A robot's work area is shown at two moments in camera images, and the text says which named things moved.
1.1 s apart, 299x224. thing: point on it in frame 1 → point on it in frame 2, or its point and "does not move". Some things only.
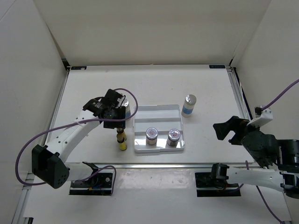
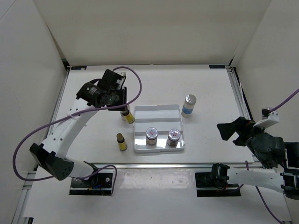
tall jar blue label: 190,100 does not move
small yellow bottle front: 122,144 does not move
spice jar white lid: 174,136 does not move
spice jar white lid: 151,134 does not move
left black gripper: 115,124 → 123,93
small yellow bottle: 121,134 → 128,116
